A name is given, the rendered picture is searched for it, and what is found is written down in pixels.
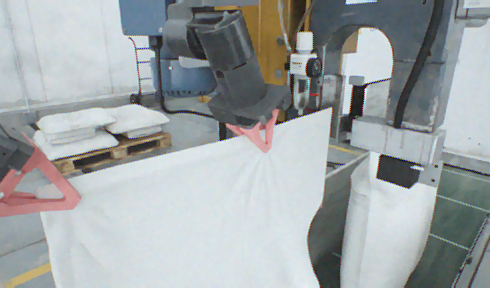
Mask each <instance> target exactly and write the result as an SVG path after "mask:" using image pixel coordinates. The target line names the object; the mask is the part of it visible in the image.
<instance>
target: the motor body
mask: <svg viewBox="0 0 490 288"><path fill-rule="evenodd" d="M148 45H149V50H152V51H154V50H155V49H153V47H151V38H150V36H148ZM162 45H163V46H162V48H161V49H160V65H161V85H162V93H163V96H167V97H172V98H193V97H200V96H204V95H209V94H211V92H214V90H215V88H216V86H217V84H218V83H217V81H216V79H215V76H214V74H213V72H212V68H211V66H210V67H197V68H183V67H181V65H180V64H179V56H176V55H174V54H172V53H171V52H170V51H169V50H168V49H167V47H166V46H165V43H164V40H163V36H162ZM150 61H151V64H148V66H149V67H150V68H151V69H150V71H151V79H152V82H153V85H154V86H153V87H154V89H156V91H157V93H158V86H157V68H156V60H155V57H151V58H150Z"/></svg>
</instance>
